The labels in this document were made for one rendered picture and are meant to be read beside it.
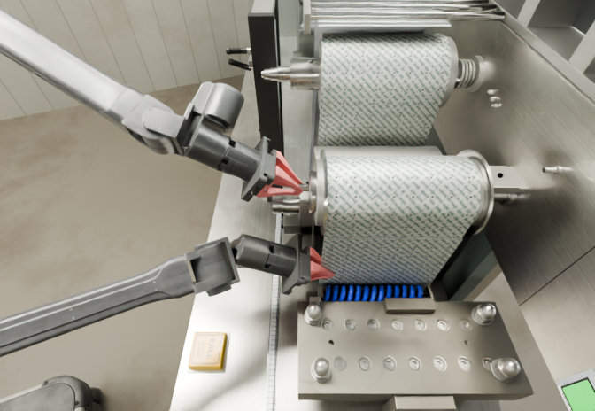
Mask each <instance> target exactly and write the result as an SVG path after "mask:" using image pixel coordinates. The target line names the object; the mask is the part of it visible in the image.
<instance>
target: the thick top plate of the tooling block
mask: <svg viewBox="0 0 595 411"><path fill-rule="evenodd" d="M484 303H490V304H492V305H494V306H495V308H496V314H495V316H494V319H493V321H492V322H491V324H489V325H487V326H483V325H480V324H478V323H477V322H476V321H475V320H474V319H473V317H472V314H471V312H472V309H473V308H474V307H477V306H478V305H482V304H484ZM434 304H435V307H436V310H435V312H434V313H385V310H384V304H383V301H322V302H321V306H320V308H321V311H322V320H321V323H319V324H318V325H315V326H312V325H309V324H308V323H306V321H305V318H304V313H305V310H306V309H307V307H308V305H309V301H298V311H297V399H298V400H390V399H391V398H392V397H393V396H395V395H452V396H453V399H454V400H518V399H523V398H525V397H528V396H530V395H533V394H534V392H533V390H532V387H531V385H530V383H529V379H528V378H527V375H526V373H525V371H524V368H523V366H522V363H521V361H520V359H519V356H518V354H517V352H516V350H515V348H514V344H513V342H512V339H511V338H510V336H509V333H508V331H507V329H506V325H505V324H504V321H503V319H502V317H501V314H500V312H499V310H498V307H497V305H496V302H495V301H434ZM320 357H322V358H325V359H327V361H328V363H329V365H330V367H331V375H330V377H329V379H328V380H327V381H326V382H323V383H319V382H317V381H315V380H314V379H313V378H312V375H311V371H310V369H311V365H312V363H313V362H314V361H315V359H316V358H320ZM499 358H513V359H515V360H516V361H517V362H518V363H519V365H520V372H519V374H517V377H516V378H515V379H514V380H513V381H512V382H510V383H504V382H501V381H499V380H498V379H497V378H496V377H495V376H494V375H493V373H492V370H491V363H492V362H493V361H494V360H496V359H499Z"/></svg>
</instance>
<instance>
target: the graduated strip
mask: <svg viewBox="0 0 595 411"><path fill-rule="evenodd" d="M282 224H283V217H282V214H281V213H277V214H276V218H275V233H274V242H275V243H278V244H282ZM280 293H281V277H280V276H278V275H273V278H272V293H271V308H270V323H269V339H268V354H267V383H266V398H265V411H275V407H276V384H277V361H278V338H279V315H280Z"/></svg>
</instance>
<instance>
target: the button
mask: <svg viewBox="0 0 595 411"><path fill-rule="evenodd" d="M227 337H228V336H227V334H226V332H195V334H194V338H193V342H192V347H191V351H190V356H189V363H188V367H189V369H223V362H224V356H225V350H226V343H227Z"/></svg>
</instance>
